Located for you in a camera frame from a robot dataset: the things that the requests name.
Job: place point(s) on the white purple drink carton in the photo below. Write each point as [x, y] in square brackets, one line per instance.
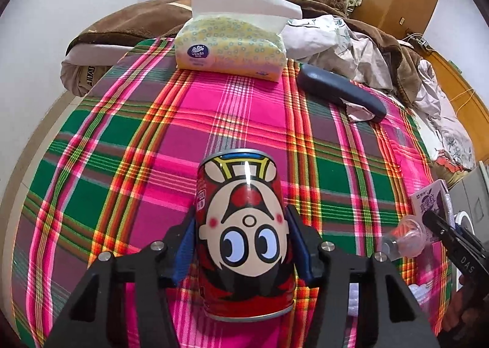
[431, 202]

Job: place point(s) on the crumpled white tissue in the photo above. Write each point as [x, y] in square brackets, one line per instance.
[420, 292]
[361, 113]

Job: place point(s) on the brown blanket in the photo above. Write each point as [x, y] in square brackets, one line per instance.
[133, 23]

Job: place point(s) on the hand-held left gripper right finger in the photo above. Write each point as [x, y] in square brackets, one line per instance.
[303, 252]

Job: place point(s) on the white floral quilt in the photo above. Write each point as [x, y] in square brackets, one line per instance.
[344, 42]

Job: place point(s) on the clear plastic cup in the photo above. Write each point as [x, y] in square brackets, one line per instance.
[405, 237]

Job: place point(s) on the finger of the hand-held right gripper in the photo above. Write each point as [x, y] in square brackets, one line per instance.
[443, 231]

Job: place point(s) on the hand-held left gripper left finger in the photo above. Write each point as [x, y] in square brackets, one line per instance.
[185, 256]

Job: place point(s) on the dark grey oblong case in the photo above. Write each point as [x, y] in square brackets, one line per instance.
[336, 84]

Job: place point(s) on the pink green plaid sheet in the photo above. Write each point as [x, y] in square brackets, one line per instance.
[114, 164]

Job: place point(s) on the yellow patterned tissue pack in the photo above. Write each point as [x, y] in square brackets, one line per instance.
[229, 46]

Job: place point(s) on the red cartoon face can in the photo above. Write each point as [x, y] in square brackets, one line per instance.
[244, 225]

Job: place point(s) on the beige pillow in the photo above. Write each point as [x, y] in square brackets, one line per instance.
[76, 69]

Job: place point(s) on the person's right hand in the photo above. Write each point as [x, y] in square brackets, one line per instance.
[462, 309]

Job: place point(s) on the wooden headboard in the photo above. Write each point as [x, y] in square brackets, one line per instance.
[466, 103]

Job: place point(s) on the red patterned bag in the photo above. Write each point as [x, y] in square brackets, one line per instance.
[452, 162]

